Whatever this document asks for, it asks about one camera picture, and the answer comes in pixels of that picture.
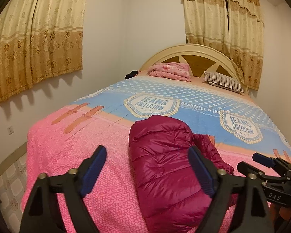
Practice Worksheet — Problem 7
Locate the magenta puffer down jacket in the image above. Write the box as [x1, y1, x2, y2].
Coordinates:
[129, 116, 234, 232]

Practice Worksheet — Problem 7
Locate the blue pink printed bedspread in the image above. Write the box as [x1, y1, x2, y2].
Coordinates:
[22, 75, 291, 232]

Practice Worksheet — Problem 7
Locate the striped pillow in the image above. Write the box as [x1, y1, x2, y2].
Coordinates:
[203, 71, 245, 94]

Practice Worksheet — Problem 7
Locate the folded pink blanket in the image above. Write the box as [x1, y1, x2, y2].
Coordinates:
[147, 62, 191, 82]

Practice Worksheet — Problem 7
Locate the cream wooden headboard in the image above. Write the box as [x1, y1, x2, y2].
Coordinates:
[140, 44, 240, 81]

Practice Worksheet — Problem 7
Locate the black item beside bed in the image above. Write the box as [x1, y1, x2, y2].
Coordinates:
[125, 70, 139, 79]

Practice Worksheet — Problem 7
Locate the beige curtain behind headboard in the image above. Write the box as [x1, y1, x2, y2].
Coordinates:
[181, 0, 264, 90]

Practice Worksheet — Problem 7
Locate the white wall socket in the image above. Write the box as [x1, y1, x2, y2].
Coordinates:
[7, 126, 15, 135]

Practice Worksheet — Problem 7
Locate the beige curtain on left wall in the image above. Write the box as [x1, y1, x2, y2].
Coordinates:
[0, 0, 86, 103]

